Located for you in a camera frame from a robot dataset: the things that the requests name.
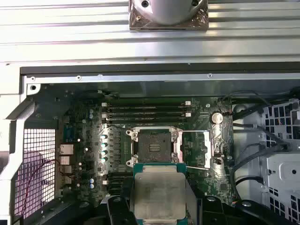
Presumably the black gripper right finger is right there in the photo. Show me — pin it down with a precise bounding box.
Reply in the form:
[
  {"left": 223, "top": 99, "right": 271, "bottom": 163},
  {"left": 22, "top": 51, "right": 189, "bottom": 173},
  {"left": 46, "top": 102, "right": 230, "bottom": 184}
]
[{"left": 199, "top": 195, "right": 291, "bottom": 225}]

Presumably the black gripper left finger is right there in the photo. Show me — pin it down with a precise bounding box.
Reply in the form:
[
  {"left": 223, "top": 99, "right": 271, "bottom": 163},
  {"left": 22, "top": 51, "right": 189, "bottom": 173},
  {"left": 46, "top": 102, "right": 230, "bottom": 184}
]
[{"left": 37, "top": 195, "right": 138, "bottom": 225}]

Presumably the CPU with silver heat spreader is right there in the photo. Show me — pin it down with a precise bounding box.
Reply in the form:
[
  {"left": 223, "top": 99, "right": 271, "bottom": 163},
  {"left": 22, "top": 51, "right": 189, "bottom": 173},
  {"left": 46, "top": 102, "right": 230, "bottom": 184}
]
[{"left": 131, "top": 163, "right": 197, "bottom": 225}]

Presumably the silver socket cover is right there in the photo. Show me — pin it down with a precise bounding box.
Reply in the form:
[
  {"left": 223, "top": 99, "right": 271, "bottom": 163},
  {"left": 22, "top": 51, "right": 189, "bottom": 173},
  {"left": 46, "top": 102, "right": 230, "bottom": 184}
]
[{"left": 181, "top": 129, "right": 211, "bottom": 170}]

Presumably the CPU socket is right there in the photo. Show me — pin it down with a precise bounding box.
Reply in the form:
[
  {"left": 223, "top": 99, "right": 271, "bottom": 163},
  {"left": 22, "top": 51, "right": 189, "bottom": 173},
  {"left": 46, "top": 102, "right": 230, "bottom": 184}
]
[{"left": 126, "top": 127, "right": 184, "bottom": 167}]

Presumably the green motherboard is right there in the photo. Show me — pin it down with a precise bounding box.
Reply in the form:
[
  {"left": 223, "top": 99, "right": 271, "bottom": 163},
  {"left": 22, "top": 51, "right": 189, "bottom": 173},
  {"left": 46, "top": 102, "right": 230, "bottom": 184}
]
[{"left": 56, "top": 93, "right": 237, "bottom": 211}]

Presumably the silver perforated disk bay cage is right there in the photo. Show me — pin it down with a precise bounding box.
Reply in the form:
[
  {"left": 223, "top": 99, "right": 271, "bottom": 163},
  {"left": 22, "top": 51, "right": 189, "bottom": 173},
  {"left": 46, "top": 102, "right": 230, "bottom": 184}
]
[{"left": 233, "top": 98, "right": 300, "bottom": 225}]

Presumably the blue serial port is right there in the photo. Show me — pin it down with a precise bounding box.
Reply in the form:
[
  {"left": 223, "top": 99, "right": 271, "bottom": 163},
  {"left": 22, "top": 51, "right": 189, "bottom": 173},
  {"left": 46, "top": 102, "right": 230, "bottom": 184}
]
[{"left": 63, "top": 125, "right": 76, "bottom": 143}]

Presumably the round coin battery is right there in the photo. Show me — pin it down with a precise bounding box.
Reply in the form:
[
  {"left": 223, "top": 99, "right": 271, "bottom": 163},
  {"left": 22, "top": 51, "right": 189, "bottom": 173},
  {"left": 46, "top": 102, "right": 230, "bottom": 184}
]
[{"left": 210, "top": 112, "right": 224, "bottom": 125}]

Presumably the black PC case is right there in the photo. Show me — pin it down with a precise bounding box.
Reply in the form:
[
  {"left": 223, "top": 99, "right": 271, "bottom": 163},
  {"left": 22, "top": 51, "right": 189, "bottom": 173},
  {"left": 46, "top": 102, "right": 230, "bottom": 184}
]
[{"left": 0, "top": 62, "right": 300, "bottom": 225}]

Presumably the thick black cable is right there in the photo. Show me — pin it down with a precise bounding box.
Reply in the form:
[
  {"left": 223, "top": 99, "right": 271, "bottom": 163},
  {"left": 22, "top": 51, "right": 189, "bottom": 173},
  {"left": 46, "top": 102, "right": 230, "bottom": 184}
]
[{"left": 229, "top": 142, "right": 290, "bottom": 202}]

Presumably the red black twisted wire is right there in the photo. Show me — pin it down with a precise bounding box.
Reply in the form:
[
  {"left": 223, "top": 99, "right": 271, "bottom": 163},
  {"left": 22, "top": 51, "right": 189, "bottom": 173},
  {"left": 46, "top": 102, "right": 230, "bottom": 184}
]
[{"left": 20, "top": 159, "right": 58, "bottom": 218}]

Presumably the grey cable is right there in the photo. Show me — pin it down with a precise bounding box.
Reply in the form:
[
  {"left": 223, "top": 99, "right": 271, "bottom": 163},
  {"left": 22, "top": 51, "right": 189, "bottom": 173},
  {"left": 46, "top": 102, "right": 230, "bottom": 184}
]
[{"left": 234, "top": 123, "right": 289, "bottom": 151}]

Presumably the thin black cable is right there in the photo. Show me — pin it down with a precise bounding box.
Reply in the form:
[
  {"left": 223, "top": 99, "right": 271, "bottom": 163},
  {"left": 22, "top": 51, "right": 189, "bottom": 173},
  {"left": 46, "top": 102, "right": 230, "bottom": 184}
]
[{"left": 221, "top": 90, "right": 268, "bottom": 106}]

